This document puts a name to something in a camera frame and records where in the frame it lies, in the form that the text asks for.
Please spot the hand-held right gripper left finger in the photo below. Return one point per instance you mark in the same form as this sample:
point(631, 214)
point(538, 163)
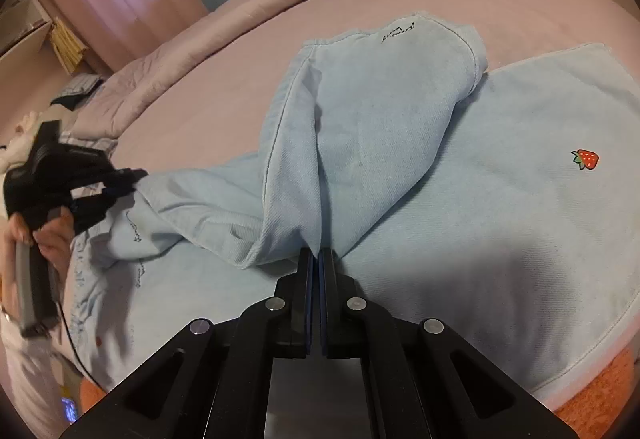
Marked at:
point(299, 314)

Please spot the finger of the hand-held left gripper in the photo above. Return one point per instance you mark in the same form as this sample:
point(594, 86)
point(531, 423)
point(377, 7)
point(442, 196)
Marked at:
point(97, 209)
point(122, 178)

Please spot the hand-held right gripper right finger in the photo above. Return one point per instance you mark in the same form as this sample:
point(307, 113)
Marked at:
point(328, 314)

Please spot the light blue denim pants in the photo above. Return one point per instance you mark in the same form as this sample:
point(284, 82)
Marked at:
point(400, 144)

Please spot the person's left hand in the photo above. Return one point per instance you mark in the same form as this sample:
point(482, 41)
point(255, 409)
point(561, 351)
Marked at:
point(55, 239)

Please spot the white stuffed goose toy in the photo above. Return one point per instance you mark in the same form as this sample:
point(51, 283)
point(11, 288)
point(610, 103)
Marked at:
point(20, 139)

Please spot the dark navy cloth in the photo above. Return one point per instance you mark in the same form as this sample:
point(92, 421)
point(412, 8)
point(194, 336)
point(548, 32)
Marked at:
point(62, 101)

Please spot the blue striped pillow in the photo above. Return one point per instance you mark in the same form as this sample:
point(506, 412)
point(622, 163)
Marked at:
point(82, 84)

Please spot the yellow hanging tassels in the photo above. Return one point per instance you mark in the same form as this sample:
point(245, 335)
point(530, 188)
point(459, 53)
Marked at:
point(67, 46)

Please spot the white shelf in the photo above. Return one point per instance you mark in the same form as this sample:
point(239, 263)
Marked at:
point(20, 19)

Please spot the person's pale clothing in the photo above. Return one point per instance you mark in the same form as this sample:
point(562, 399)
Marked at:
point(25, 379)

